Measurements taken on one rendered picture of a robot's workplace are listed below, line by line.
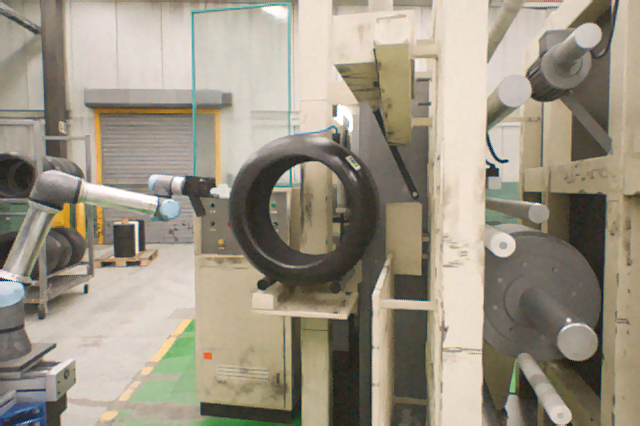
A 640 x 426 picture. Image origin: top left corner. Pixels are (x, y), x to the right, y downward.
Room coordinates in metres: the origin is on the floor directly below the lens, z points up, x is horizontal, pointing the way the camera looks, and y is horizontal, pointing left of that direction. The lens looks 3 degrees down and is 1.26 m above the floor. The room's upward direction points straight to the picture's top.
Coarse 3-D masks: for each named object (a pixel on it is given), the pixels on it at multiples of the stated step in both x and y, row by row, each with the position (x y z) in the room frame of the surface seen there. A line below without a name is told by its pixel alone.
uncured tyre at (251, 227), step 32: (256, 160) 1.70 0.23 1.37; (288, 160) 1.95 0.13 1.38; (320, 160) 1.64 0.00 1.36; (256, 192) 1.97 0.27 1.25; (352, 192) 1.62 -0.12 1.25; (256, 224) 1.96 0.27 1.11; (352, 224) 1.62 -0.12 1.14; (256, 256) 1.69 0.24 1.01; (288, 256) 1.95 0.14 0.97; (320, 256) 1.93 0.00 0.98; (352, 256) 1.64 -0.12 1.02
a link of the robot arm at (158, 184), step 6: (150, 180) 1.88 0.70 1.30; (156, 180) 1.87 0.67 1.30; (162, 180) 1.87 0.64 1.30; (168, 180) 1.86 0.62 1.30; (150, 186) 1.88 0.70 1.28; (156, 186) 1.87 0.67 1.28; (162, 186) 1.86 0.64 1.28; (168, 186) 1.86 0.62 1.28; (156, 192) 1.86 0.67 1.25; (162, 192) 1.86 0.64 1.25; (168, 192) 1.87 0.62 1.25
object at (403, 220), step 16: (400, 208) 1.90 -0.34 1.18; (416, 208) 1.89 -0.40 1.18; (400, 224) 1.90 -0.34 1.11; (416, 224) 1.89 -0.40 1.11; (400, 240) 1.90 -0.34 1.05; (416, 240) 1.89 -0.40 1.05; (400, 256) 1.90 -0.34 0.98; (416, 256) 1.89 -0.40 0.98; (400, 272) 1.90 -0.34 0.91; (416, 272) 1.89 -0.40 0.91
